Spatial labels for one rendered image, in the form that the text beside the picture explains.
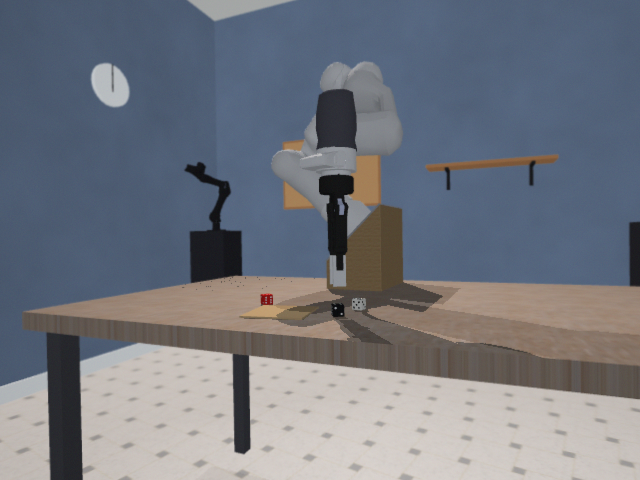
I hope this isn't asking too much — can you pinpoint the white die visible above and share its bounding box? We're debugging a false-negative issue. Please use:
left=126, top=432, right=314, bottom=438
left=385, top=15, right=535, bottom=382
left=352, top=298, right=366, bottom=310

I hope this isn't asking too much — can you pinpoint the tan square mat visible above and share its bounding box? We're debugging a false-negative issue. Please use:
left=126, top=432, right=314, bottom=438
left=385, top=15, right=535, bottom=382
left=239, top=305, right=319, bottom=320

